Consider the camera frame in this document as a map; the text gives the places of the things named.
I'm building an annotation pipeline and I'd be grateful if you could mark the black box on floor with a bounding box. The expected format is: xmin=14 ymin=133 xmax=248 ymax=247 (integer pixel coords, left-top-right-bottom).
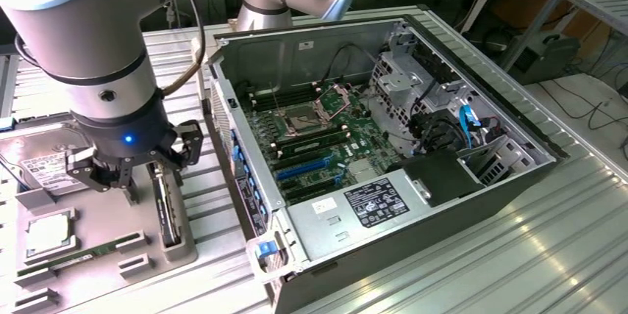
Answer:
xmin=510 ymin=32 xmax=583 ymax=85

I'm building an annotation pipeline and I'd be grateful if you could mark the short black expansion slot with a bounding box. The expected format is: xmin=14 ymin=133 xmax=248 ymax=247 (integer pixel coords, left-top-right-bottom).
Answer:
xmin=283 ymin=176 xmax=340 ymax=201

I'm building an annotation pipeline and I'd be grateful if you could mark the green RAM stick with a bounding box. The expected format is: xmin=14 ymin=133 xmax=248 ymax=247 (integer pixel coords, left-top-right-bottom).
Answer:
xmin=18 ymin=231 xmax=142 ymax=278
xmin=280 ymin=132 xmax=346 ymax=157

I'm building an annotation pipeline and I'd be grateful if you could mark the black RAM slot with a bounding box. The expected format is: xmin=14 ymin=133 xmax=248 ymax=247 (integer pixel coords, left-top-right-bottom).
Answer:
xmin=247 ymin=83 xmax=311 ymax=100
xmin=254 ymin=95 xmax=319 ymax=113
xmin=250 ymin=87 xmax=315 ymax=104
xmin=270 ymin=126 xmax=340 ymax=146
xmin=274 ymin=133 xmax=344 ymax=154
xmin=251 ymin=91 xmax=316 ymax=109
xmin=272 ymin=130 xmax=343 ymax=150

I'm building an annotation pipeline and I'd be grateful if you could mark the black arched wire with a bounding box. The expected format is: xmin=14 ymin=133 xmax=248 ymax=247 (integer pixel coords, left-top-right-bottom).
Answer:
xmin=330 ymin=43 xmax=380 ymax=85

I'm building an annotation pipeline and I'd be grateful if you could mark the green Dell motherboard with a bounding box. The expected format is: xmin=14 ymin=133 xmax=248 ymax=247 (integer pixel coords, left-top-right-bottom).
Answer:
xmin=243 ymin=80 xmax=408 ymax=207

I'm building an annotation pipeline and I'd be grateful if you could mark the open black PC case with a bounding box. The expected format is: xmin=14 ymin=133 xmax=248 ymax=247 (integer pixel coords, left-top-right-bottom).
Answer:
xmin=190 ymin=4 xmax=574 ymax=314

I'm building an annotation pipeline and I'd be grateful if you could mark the low silver disk bay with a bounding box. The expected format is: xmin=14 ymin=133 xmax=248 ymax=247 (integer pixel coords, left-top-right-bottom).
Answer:
xmin=455 ymin=133 xmax=559 ymax=187

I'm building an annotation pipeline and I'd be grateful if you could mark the silver hard disk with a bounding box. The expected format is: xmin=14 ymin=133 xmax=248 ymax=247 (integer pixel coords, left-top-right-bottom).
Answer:
xmin=0 ymin=122 xmax=98 ymax=197

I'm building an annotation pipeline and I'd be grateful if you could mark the grey aluminium frame post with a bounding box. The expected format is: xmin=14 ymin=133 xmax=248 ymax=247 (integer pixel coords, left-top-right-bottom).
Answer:
xmin=0 ymin=52 xmax=20 ymax=120

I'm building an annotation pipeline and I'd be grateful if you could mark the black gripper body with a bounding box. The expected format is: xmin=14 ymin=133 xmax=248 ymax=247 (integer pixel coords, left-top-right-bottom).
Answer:
xmin=72 ymin=88 xmax=179 ymax=163

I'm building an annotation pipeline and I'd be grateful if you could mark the graphics card with black shroud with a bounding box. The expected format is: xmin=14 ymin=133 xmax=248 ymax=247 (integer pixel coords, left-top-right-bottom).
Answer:
xmin=150 ymin=165 xmax=187 ymax=249

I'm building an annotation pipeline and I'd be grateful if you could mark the tall silver disk bay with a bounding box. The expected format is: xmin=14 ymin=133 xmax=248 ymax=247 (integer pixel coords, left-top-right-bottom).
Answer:
xmin=368 ymin=51 xmax=430 ymax=146

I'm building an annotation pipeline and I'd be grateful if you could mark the robot wrist cable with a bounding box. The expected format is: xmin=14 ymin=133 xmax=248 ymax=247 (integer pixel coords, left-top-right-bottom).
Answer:
xmin=159 ymin=0 xmax=208 ymax=96

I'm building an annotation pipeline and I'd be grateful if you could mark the metal socket cover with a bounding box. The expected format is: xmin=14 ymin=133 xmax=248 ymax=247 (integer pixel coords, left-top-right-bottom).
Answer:
xmin=316 ymin=83 xmax=354 ymax=117

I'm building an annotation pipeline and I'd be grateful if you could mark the grey power supply unit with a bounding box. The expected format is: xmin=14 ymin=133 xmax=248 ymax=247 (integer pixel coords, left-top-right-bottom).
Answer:
xmin=287 ymin=170 xmax=434 ymax=268

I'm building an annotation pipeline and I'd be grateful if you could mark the blue flat wire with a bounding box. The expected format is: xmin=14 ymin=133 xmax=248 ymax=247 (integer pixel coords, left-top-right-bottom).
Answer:
xmin=459 ymin=104 xmax=482 ymax=150

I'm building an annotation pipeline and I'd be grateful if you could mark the black plastic air duct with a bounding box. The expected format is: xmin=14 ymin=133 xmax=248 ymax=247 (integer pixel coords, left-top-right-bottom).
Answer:
xmin=387 ymin=150 xmax=486 ymax=208

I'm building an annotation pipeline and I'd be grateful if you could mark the long black expansion slot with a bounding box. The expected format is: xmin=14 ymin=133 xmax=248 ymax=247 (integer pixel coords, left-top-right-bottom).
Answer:
xmin=274 ymin=151 xmax=331 ymax=172

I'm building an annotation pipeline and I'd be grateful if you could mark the black wire bundle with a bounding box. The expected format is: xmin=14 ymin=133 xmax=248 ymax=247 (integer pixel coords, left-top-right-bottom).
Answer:
xmin=410 ymin=113 xmax=466 ymax=155

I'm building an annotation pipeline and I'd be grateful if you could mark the silver chipset heatsink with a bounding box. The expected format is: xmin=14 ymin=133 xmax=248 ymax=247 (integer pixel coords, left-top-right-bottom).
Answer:
xmin=351 ymin=161 xmax=383 ymax=179

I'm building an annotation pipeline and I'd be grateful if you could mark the CPU with silver lid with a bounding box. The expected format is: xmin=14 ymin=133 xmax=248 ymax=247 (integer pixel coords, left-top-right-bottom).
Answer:
xmin=24 ymin=214 xmax=72 ymax=256

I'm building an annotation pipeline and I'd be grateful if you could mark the grey parts rack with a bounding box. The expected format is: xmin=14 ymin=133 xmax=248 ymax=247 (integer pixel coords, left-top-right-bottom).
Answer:
xmin=10 ymin=137 xmax=200 ymax=314

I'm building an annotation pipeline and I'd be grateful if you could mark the blue expansion slot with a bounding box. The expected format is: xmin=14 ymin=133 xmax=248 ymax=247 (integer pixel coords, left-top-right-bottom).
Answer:
xmin=275 ymin=157 xmax=330 ymax=180

